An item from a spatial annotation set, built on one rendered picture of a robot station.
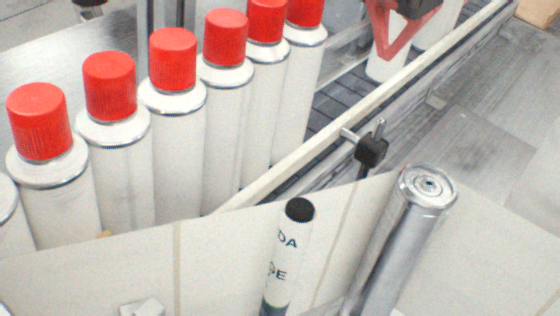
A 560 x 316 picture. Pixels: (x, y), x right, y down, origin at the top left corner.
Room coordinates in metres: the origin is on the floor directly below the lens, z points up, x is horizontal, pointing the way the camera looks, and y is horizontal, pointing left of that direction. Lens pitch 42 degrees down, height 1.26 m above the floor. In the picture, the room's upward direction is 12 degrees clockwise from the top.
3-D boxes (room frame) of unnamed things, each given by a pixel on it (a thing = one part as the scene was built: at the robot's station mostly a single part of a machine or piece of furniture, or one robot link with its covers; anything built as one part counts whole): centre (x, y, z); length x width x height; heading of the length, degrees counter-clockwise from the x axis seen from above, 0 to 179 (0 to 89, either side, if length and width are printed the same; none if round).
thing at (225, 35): (0.34, 0.06, 0.98); 0.05 x 0.05 x 0.20
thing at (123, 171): (0.25, 0.12, 0.98); 0.05 x 0.05 x 0.20
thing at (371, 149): (0.44, -0.09, 0.89); 0.03 x 0.03 x 0.12; 60
